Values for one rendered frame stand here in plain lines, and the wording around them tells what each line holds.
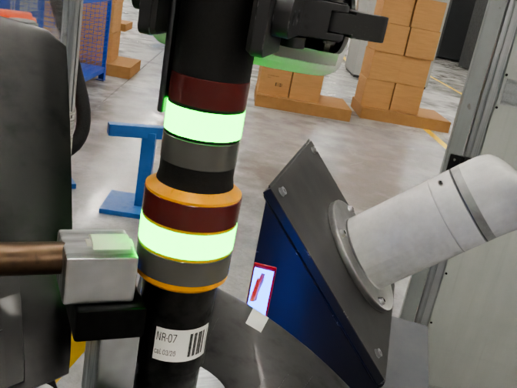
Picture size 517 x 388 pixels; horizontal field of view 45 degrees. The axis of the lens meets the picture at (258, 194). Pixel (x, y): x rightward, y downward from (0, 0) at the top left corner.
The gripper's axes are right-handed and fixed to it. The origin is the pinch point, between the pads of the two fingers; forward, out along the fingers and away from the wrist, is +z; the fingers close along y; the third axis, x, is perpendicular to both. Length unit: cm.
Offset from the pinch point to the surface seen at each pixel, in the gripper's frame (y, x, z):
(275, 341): -3.8, -28.3, -22.7
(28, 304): 6.4, -14.9, 1.7
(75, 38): 70, -21, -128
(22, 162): 10.0, -10.0, -3.2
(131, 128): 124, -94, -315
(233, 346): -0.8, -27.1, -18.3
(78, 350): 21, -46, -38
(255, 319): -1.5, -27.5, -24.2
